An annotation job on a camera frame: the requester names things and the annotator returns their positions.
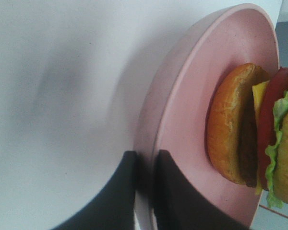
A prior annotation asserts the toy hamburger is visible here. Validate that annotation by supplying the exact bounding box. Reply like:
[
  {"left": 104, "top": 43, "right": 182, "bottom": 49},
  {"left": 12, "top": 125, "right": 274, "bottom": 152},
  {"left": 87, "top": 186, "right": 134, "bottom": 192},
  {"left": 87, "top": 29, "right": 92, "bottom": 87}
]
[{"left": 206, "top": 63, "right": 288, "bottom": 208}]

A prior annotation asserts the pink round plate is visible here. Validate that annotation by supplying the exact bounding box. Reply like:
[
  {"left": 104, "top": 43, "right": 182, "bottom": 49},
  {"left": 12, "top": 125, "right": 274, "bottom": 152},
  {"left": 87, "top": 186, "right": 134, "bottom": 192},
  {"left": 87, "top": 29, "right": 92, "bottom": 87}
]
[{"left": 133, "top": 3, "right": 279, "bottom": 230}]

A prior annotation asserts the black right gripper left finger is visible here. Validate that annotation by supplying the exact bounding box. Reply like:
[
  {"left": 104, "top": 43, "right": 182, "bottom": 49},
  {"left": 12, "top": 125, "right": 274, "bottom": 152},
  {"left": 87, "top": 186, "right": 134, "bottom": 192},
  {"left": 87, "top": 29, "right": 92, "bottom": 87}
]
[{"left": 54, "top": 151, "right": 137, "bottom": 230}]

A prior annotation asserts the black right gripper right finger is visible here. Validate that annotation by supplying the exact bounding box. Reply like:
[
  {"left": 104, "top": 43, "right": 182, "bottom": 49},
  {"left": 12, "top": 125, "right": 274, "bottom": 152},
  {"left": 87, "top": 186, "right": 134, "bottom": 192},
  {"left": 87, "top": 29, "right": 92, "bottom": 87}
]
[{"left": 153, "top": 150, "right": 246, "bottom": 230}]

